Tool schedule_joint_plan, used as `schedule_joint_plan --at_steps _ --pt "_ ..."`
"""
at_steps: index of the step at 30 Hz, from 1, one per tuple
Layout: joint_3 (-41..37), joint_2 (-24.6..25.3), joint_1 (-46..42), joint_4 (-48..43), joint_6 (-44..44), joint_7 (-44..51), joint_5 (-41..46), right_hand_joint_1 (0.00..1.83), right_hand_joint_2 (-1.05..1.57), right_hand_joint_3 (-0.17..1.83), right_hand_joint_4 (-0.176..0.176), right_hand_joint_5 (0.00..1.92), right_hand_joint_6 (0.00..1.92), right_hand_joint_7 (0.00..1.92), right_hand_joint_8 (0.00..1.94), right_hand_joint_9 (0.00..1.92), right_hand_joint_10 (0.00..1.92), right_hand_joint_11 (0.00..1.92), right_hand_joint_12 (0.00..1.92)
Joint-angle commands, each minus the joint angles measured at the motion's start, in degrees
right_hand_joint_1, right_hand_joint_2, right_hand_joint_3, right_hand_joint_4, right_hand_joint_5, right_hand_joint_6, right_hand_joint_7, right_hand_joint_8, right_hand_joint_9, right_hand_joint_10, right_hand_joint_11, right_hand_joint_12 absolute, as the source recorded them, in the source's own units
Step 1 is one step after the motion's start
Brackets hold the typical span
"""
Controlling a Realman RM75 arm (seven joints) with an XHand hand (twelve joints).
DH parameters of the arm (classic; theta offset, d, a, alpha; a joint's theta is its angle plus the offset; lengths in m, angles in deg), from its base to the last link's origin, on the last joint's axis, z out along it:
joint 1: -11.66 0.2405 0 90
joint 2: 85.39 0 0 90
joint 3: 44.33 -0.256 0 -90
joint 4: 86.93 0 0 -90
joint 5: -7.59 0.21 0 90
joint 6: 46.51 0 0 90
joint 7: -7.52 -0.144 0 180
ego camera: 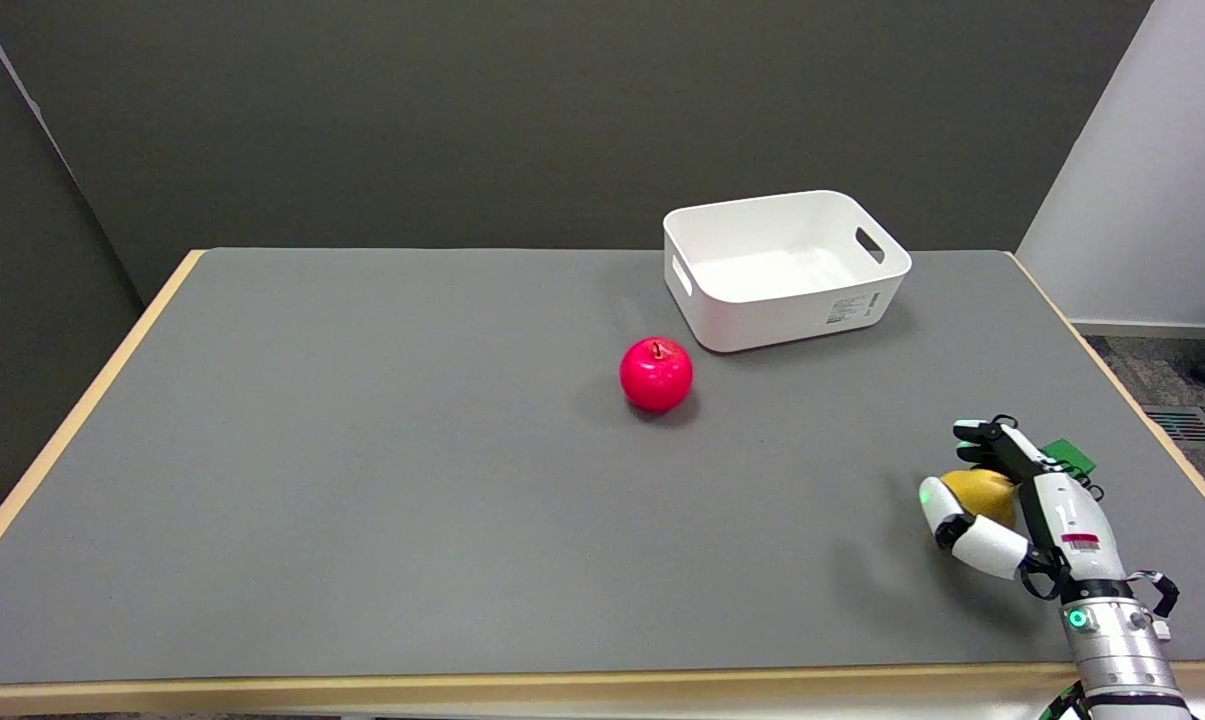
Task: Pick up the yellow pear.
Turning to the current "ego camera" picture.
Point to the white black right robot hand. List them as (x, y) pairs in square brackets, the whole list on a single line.
[(1052, 520)]

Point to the yellow pear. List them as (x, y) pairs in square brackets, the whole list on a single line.
[(984, 494)]

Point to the green block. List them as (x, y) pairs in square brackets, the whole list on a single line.
[(1072, 456)]

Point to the floor vent grille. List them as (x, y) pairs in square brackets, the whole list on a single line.
[(1184, 425)]

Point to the white plastic bin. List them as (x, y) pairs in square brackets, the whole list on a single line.
[(787, 270)]

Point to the red apple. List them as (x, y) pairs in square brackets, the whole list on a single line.
[(656, 374)]

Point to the grey table mat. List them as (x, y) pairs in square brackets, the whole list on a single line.
[(462, 470)]

